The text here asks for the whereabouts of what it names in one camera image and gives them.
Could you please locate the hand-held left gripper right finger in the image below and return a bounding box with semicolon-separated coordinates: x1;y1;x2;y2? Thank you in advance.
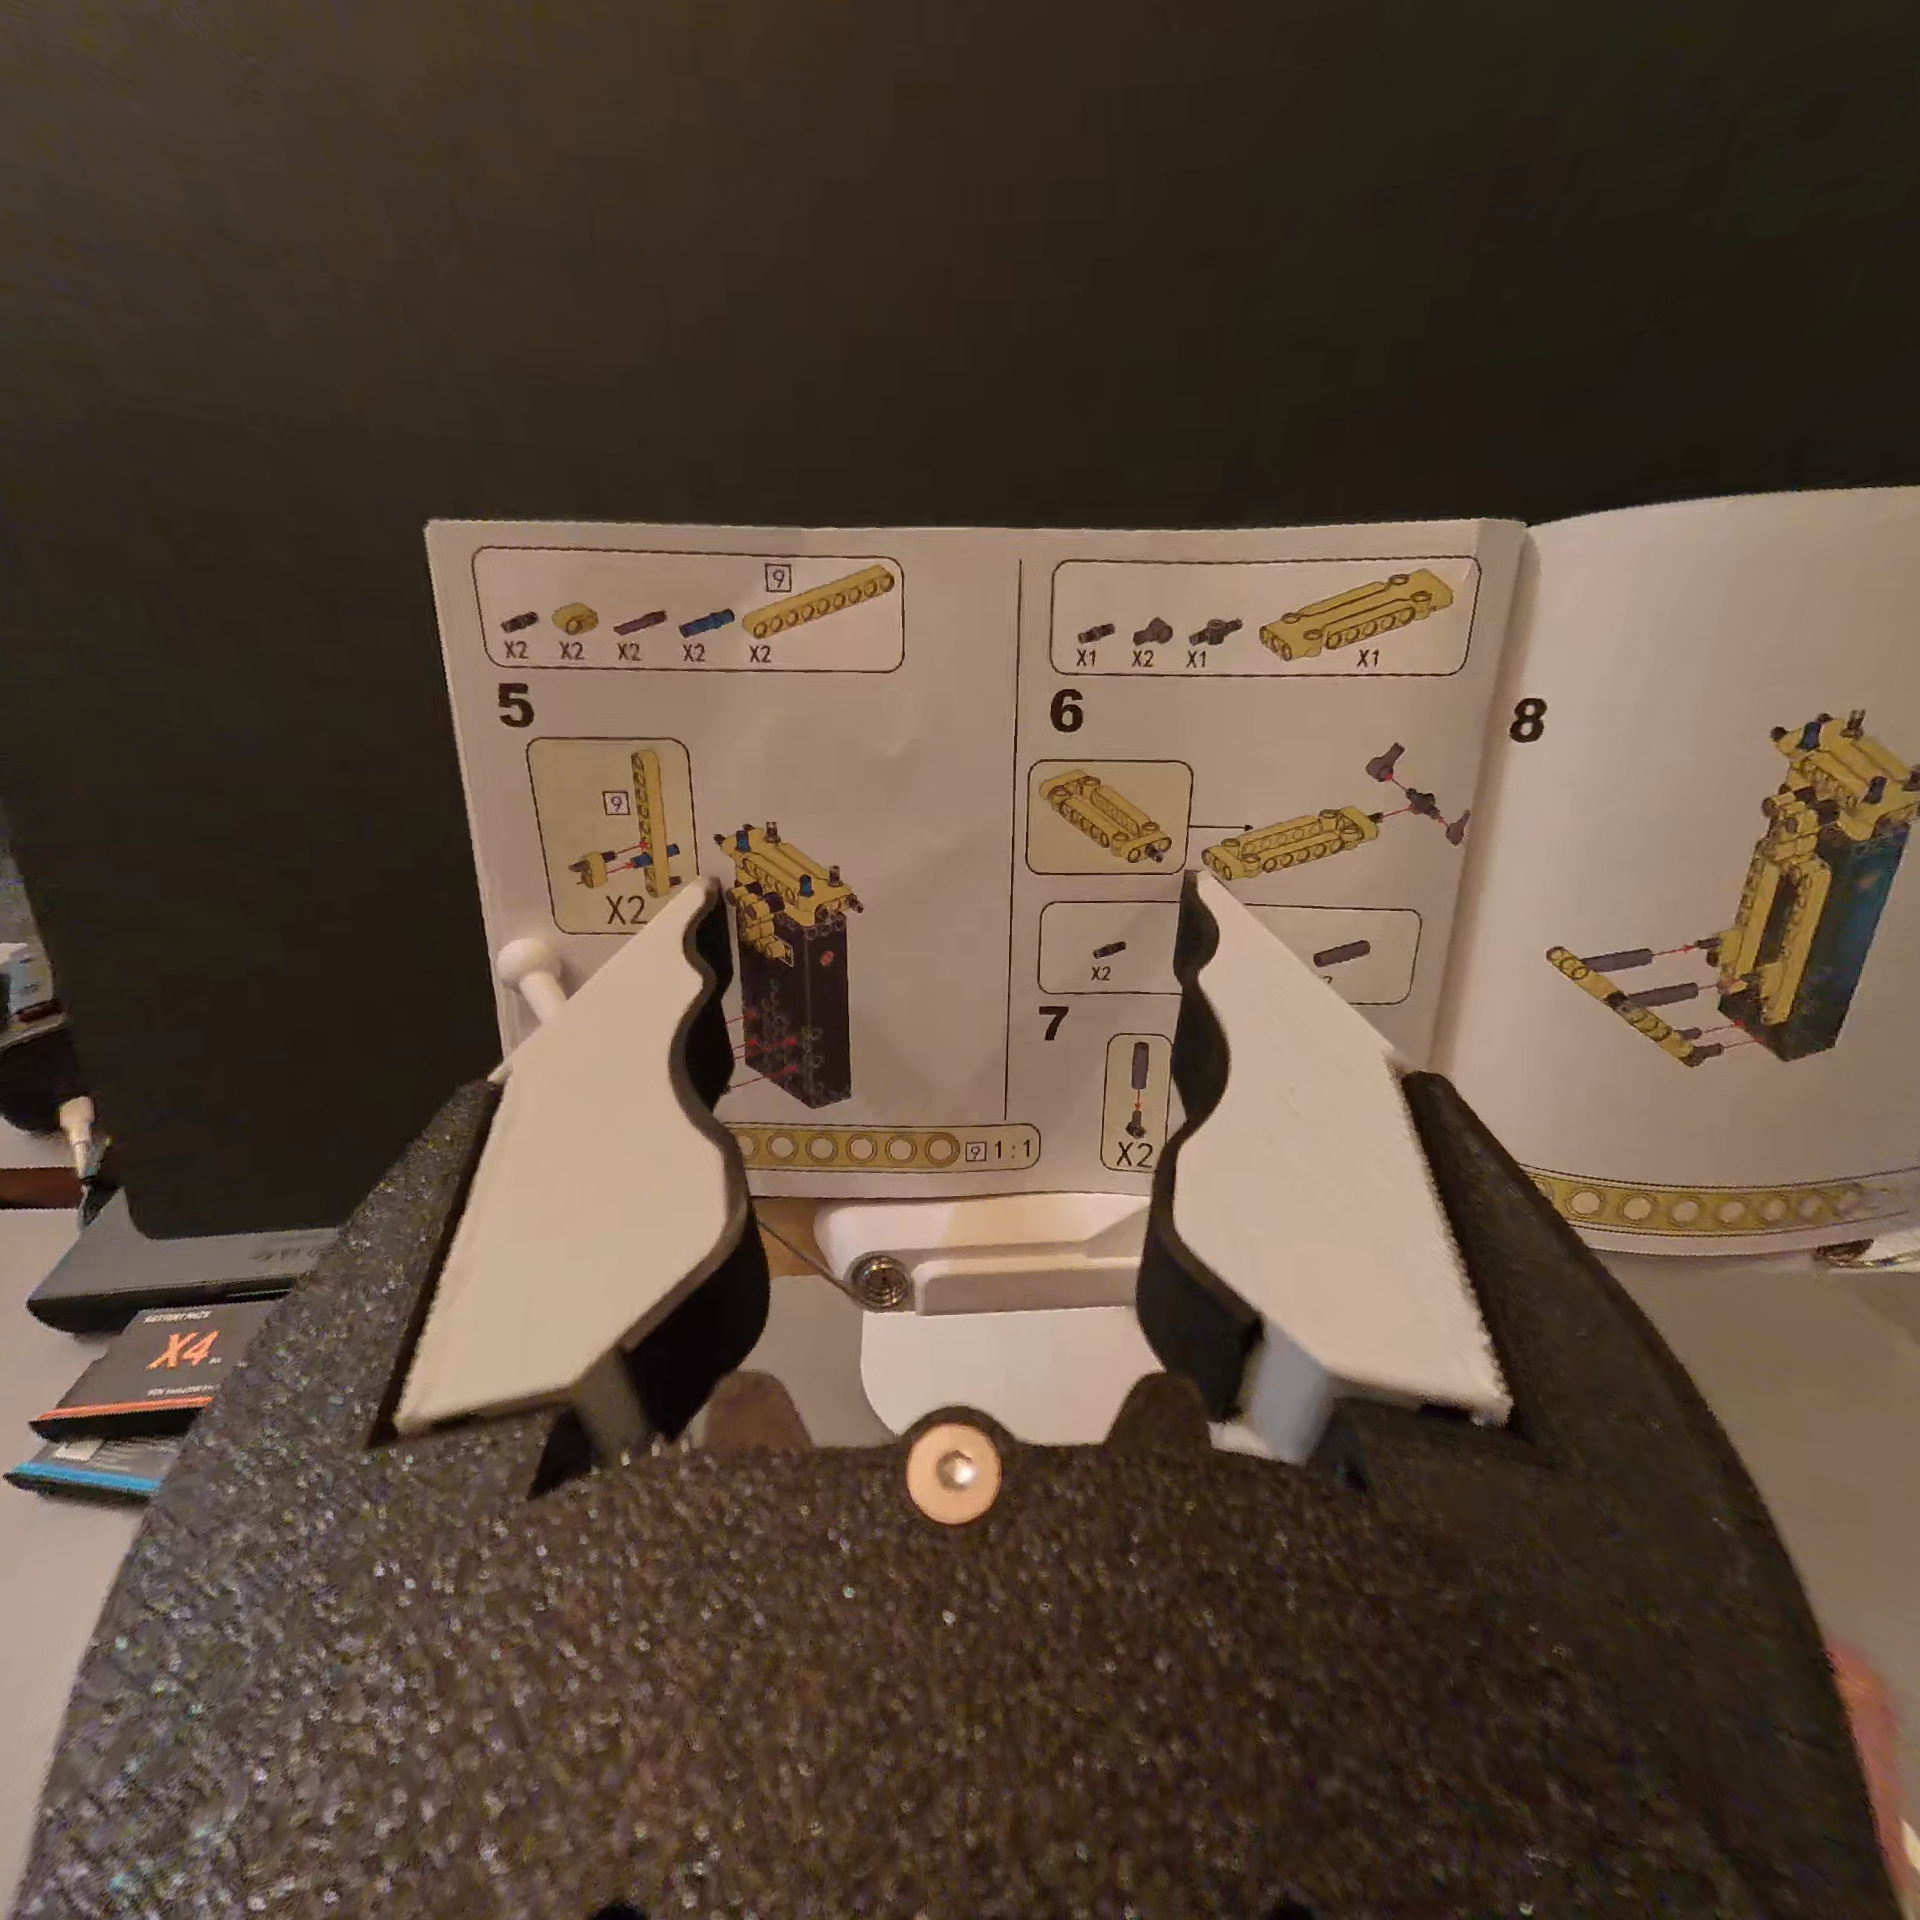
1134;865;1510;1470

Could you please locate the black divider panel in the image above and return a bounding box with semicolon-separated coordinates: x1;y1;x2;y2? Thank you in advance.
0;0;1920;1240

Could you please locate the white book stand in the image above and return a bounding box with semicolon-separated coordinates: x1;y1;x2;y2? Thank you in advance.
495;938;1157;1443

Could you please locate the open instruction booklet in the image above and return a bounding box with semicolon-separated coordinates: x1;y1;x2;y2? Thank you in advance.
425;483;1920;1259

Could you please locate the black docking hub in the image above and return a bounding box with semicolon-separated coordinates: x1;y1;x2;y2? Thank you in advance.
27;1200;339;1335

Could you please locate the black box orange print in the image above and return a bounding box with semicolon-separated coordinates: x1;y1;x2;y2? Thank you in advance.
29;1303;278;1443

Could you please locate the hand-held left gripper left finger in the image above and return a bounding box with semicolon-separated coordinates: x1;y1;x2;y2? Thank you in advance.
391;873;775;1470

